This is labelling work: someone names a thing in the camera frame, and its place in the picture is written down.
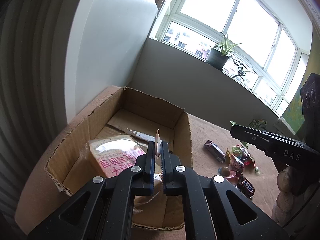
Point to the clear plastic snack packet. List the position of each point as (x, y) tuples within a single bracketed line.
[(157, 143)]

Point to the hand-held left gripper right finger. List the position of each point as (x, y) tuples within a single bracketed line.
[(164, 160)]

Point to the green printed carton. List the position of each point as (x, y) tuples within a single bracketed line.
[(257, 123)]

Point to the potted spider plant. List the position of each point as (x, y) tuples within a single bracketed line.
[(218, 57)]

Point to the red candy packet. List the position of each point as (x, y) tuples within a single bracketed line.
[(248, 158)]

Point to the green yellow candy packet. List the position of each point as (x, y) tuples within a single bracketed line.
[(231, 151)]

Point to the brown cardboard box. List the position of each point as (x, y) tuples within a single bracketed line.
[(75, 150)]

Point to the pink candy packet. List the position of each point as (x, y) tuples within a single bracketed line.
[(236, 164)]

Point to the white frame window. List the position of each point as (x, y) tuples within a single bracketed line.
[(230, 17)]

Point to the person's right hand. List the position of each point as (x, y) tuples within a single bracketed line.
[(285, 195)]

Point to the brown chocolate bar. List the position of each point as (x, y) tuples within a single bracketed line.
[(246, 186), (215, 151)]

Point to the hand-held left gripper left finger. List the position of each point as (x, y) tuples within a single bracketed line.
[(150, 160)]

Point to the grey curtain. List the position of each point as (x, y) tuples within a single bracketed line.
[(32, 80)]

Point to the wall map poster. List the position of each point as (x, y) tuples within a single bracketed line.
[(293, 112)]

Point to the pink print bread packet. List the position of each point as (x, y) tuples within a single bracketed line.
[(115, 152)]

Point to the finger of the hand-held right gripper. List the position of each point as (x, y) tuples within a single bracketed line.
[(247, 133)]

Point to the small green candy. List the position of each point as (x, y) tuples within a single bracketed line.
[(257, 170)]

